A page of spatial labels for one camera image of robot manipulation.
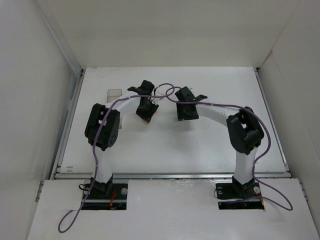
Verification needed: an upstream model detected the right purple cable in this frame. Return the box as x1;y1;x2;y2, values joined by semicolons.
165;86;294;211

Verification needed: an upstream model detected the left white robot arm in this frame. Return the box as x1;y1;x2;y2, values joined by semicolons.
84;80;159;197

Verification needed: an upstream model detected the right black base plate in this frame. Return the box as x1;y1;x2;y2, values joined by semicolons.
214;182;265;210

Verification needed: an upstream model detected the white front cover board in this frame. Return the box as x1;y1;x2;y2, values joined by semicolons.
28;178;319;240

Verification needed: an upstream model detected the clear plastic box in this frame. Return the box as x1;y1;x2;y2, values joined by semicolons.
106;88;123;130

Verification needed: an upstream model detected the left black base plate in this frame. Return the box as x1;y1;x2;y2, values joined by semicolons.
78;182;128;211

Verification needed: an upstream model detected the aluminium front rail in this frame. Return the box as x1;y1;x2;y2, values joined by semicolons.
51;171;292;180

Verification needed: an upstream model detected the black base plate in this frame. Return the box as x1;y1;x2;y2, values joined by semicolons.
78;182;128;211
214;182;265;210

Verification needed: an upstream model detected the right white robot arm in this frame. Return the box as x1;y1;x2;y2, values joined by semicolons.
175;86;264;196

